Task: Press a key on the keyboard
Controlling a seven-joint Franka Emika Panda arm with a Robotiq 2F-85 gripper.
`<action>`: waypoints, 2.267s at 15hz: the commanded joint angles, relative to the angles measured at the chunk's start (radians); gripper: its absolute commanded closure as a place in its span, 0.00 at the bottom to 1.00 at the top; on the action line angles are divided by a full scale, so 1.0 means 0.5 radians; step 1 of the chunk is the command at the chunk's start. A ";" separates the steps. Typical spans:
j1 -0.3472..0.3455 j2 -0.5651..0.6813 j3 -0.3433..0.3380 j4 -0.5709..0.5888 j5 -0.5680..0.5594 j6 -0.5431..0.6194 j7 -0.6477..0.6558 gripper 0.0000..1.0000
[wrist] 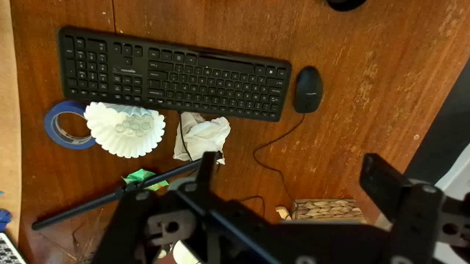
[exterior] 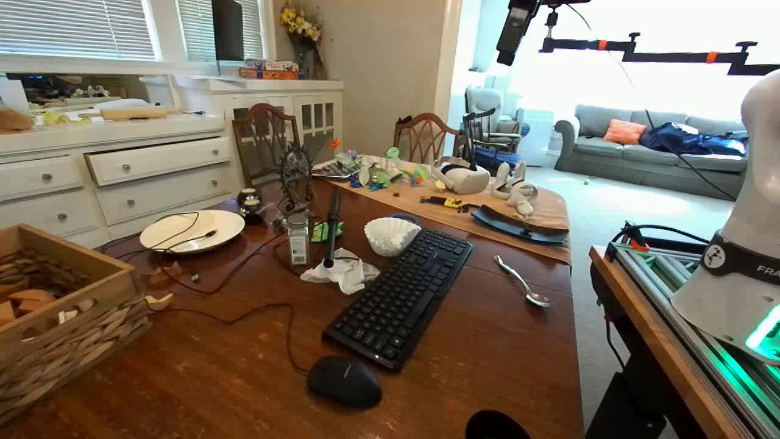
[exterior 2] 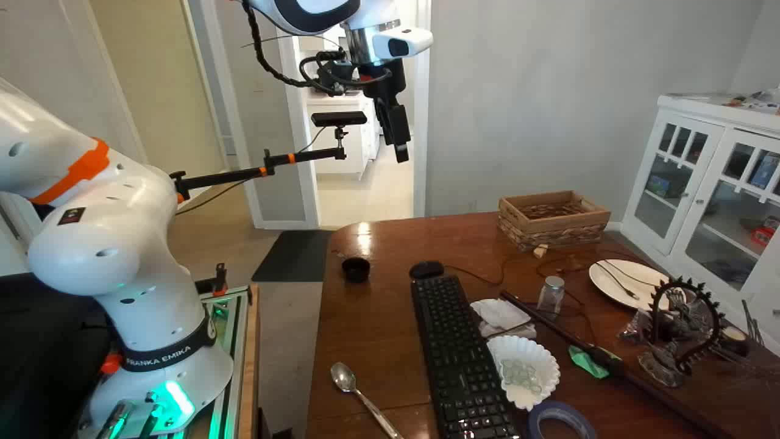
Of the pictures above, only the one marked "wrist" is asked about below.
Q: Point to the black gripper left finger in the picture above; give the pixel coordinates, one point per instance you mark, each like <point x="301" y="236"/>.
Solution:
<point x="195" y="192"/>

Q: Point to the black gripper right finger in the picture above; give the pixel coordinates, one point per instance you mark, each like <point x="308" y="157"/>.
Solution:
<point x="402" y="201"/>

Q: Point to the black computer keyboard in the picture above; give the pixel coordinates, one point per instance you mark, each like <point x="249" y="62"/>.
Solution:
<point x="110" y="68"/>

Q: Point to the crumpled white paper towel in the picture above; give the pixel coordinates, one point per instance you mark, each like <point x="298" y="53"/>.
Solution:
<point x="195" y="135"/>

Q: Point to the green wrapper piece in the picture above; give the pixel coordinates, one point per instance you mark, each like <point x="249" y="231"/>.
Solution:
<point x="138" y="176"/>

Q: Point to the white paper coffee filter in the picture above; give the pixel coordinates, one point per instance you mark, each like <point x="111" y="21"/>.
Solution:
<point x="124" y="131"/>

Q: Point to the woven wicker basket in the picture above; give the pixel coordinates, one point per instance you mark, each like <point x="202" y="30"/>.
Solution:
<point x="321" y="210"/>

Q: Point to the black computer mouse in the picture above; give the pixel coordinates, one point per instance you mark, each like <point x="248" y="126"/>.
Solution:
<point x="308" y="90"/>

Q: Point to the blue painter tape roll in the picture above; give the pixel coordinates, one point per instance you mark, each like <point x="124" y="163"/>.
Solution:
<point x="57" y="134"/>

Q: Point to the black rod stand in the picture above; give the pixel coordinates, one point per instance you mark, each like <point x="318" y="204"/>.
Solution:
<point x="110" y="197"/>

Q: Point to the black round object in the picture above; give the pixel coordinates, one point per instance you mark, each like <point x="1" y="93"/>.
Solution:
<point x="345" y="5"/>

